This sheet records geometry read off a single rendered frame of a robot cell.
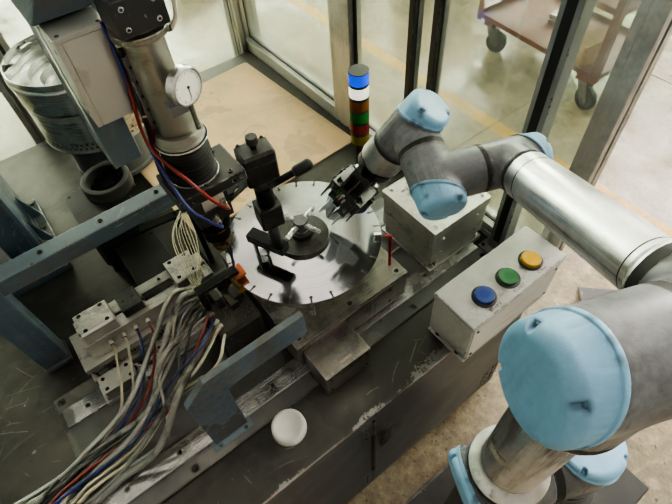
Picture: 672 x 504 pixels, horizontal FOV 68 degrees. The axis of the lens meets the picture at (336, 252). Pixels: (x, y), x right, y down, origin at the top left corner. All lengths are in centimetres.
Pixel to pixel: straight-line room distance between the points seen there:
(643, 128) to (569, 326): 269
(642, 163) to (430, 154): 220
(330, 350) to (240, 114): 94
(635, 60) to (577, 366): 58
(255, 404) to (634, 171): 223
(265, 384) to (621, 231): 75
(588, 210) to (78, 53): 63
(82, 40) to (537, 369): 61
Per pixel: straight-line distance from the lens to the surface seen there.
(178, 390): 98
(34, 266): 108
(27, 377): 133
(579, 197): 67
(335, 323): 105
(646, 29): 90
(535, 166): 74
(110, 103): 74
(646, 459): 203
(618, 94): 95
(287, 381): 110
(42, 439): 125
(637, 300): 49
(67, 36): 70
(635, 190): 274
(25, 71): 156
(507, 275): 107
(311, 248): 102
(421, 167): 75
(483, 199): 120
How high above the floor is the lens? 176
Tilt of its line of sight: 53 degrees down
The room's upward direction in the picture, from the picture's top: 5 degrees counter-clockwise
